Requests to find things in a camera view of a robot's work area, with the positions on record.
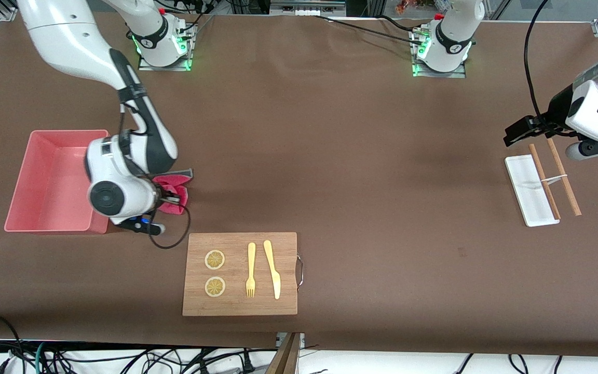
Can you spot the white rectangular tray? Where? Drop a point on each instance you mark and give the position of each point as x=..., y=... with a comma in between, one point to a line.
x=525, y=187

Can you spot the yellow lemon slice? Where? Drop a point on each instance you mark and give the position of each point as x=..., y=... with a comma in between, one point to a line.
x=215, y=287
x=215, y=259

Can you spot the wooden rod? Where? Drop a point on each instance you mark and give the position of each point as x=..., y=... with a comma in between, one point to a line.
x=563, y=176
x=538, y=163

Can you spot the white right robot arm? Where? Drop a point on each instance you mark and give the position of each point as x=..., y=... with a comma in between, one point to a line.
x=65, y=36

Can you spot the black power plug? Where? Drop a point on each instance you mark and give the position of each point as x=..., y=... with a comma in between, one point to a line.
x=248, y=366

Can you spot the pink plastic bin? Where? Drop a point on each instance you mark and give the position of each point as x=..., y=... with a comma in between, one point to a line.
x=44, y=187

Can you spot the pink and grey cloth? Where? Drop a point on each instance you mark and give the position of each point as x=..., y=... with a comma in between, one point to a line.
x=172, y=182

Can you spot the bamboo cutting board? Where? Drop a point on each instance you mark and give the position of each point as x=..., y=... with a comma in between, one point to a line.
x=236, y=306

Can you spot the yellow plastic fork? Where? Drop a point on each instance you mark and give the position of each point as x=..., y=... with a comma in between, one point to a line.
x=251, y=254

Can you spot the small metal bracket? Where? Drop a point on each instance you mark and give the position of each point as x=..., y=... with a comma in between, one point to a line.
x=301, y=340

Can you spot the wooden plank piece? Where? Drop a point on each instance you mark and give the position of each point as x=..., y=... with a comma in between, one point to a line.
x=283, y=363

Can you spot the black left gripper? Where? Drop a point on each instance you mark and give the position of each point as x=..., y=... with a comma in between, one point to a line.
x=555, y=111

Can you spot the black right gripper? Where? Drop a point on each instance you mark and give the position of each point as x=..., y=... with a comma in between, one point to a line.
x=166, y=197

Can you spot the yellow plastic knife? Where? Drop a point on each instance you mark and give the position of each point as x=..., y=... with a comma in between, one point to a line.
x=273, y=270

